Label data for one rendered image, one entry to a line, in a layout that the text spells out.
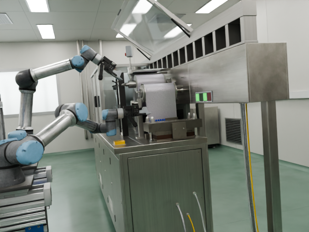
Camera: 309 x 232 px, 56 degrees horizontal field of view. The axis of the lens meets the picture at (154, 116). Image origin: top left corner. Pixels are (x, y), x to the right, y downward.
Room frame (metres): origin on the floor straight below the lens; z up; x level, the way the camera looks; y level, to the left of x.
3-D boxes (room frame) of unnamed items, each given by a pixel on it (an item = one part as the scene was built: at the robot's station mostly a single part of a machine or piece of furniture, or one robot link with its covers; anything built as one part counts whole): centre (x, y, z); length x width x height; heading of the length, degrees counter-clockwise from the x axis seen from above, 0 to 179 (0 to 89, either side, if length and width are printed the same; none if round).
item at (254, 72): (3.00, -0.17, 1.29); 3.10 x 0.28 x 0.30; 16
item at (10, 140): (1.51, 0.77, 0.98); 0.13 x 0.12 x 0.14; 63
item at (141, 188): (3.17, 0.28, 0.43); 2.52 x 0.64 x 0.86; 16
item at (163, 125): (2.12, -0.13, 1.00); 0.40 x 0.16 x 0.06; 106
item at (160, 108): (2.23, -0.06, 1.11); 0.23 x 0.01 x 0.18; 106
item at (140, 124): (2.28, 0.13, 1.05); 0.06 x 0.05 x 0.31; 106
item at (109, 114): (2.12, 0.32, 1.11); 0.11 x 0.08 x 0.09; 106
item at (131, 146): (3.17, 0.30, 0.88); 2.52 x 0.66 x 0.04; 16
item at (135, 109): (2.17, 0.17, 1.12); 0.12 x 0.08 x 0.09; 106
